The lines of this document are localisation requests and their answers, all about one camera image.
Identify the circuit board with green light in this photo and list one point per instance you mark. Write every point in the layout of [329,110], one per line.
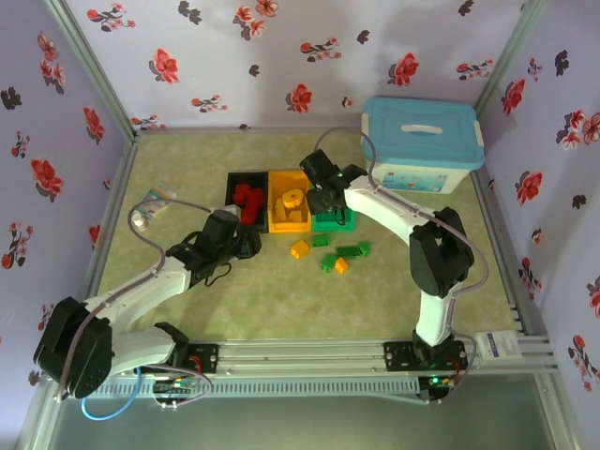
[438,380]

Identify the printed paper packet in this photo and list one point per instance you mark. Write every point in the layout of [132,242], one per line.
[157,197]

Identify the round yellow lego piece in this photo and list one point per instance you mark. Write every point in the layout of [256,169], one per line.
[293,197]

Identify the white labelled box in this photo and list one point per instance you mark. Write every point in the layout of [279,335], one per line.
[499,345]

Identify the aluminium frame post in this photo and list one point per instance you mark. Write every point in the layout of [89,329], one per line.
[511,51]
[89,65]

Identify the small yellow lego brick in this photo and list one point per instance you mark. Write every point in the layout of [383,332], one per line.
[342,265]

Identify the aluminium side rail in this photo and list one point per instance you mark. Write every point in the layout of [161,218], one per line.
[123,169]
[492,220]

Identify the long green lego brick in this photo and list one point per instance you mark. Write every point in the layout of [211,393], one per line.
[349,251]

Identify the yellow plastic bin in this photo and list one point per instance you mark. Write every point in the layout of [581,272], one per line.
[276,180]

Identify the small green lego brick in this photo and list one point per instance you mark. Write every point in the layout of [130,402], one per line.
[364,248]

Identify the white storage box blue lid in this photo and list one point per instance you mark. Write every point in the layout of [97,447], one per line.
[422,126]

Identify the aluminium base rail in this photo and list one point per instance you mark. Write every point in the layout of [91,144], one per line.
[300,356]

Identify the curved yellow lego piece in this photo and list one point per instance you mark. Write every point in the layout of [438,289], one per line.
[279,208]

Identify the small white pill bottle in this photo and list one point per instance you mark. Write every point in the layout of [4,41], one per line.
[139,221]

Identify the green plastic bin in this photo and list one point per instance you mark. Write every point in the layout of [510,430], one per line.
[347,226]

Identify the black plastic bin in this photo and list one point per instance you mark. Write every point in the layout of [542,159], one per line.
[230,180]

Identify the aluminium back rail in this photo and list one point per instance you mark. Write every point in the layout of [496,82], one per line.
[244,130]

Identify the long red lego brick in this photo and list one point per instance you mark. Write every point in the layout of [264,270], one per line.
[257,201]

